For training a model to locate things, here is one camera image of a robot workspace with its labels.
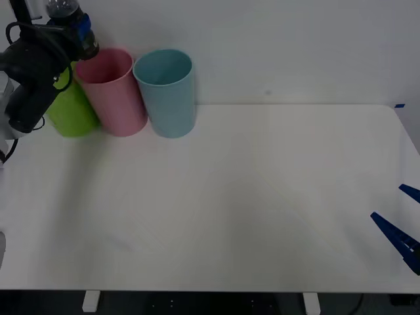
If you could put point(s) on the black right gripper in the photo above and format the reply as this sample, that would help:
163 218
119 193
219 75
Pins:
415 262

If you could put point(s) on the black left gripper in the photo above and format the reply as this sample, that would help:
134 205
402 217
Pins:
49 42

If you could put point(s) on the plastic bottle with dark drink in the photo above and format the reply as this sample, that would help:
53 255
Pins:
65 12

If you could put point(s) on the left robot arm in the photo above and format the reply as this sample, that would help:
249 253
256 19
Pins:
29 95

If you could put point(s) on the pink plastic bin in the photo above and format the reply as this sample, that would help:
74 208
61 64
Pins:
115 105

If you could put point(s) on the green plastic bin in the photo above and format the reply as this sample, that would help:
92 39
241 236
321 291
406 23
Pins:
73 115

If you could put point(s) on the pale blue plastic bin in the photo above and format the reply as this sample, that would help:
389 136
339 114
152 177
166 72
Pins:
170 105

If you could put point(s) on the white table leg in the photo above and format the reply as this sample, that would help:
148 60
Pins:
90 301
311 302

